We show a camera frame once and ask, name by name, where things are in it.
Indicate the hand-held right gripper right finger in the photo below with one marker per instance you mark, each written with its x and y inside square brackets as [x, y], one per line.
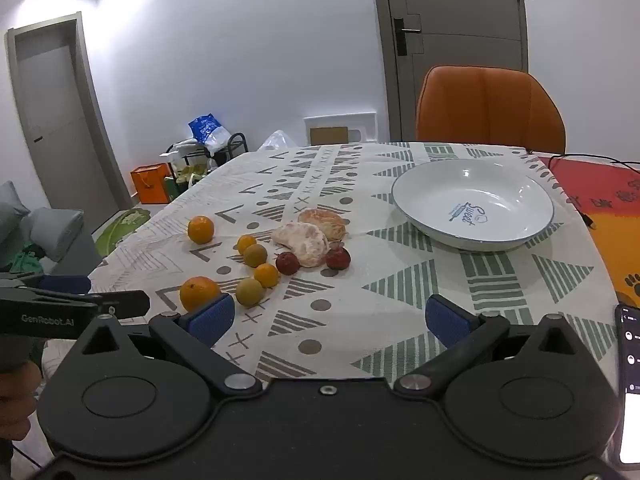
[447, 319]

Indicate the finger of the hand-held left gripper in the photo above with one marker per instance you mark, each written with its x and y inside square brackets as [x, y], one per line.
[65, 284]
[127, 302]

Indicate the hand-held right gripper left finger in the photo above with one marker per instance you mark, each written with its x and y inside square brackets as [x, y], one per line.
[212, 319]

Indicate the large orange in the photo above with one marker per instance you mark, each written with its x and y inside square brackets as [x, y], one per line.
[199, 292]

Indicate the small green round fruit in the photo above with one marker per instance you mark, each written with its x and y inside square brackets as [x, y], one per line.
[255, 255]
[249, 291]

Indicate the small orange citrus fruit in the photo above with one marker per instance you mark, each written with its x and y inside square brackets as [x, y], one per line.
[266, 275]
[246, 244]

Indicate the medium orange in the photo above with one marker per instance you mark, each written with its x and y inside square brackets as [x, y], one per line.
[200, 229]

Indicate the small red fruit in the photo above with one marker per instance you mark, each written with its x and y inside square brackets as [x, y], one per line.
[338, 258]
[287, 263]

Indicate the white plate with blue rim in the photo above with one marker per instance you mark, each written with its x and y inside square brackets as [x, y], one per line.
[470, 205]

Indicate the large peeled citrus fruit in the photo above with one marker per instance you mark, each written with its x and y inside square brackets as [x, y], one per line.
[302, 243]

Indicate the person's left hand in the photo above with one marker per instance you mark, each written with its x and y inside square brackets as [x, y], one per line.
[17, 400]

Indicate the green cloth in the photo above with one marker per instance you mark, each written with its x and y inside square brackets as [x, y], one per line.
[27, 260]

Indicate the grey sofa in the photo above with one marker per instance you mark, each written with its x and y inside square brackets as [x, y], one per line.
[55, 230]

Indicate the green floor mat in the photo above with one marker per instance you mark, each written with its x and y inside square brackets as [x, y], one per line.
[122, 225]

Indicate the orange box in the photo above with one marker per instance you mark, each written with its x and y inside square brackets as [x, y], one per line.
[149, 184]

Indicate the small peeled citrus fruit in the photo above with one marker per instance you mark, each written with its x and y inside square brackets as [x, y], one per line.
[327, 221]

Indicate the white plastic bag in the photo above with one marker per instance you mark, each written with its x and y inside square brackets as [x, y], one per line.
[187, 146]

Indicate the black metal rack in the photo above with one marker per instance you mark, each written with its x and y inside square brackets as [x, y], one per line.
[236, 146]

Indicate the clear plastic bag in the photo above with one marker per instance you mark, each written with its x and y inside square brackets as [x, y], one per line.
[277, 141]

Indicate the blue plastic bag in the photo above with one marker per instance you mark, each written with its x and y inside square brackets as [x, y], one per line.
[207, 127]

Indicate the smartphone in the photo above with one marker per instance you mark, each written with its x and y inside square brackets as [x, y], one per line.
[630, 385]

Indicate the red and orange printed mat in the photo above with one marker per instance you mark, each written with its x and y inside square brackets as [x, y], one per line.
[600, 190]

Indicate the orange chair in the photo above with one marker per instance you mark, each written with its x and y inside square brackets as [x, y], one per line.
[490, 110]

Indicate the cardboard piece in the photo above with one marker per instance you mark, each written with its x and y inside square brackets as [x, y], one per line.
[329, 136]

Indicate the white wall box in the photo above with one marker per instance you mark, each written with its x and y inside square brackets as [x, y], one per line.
[362, 122]

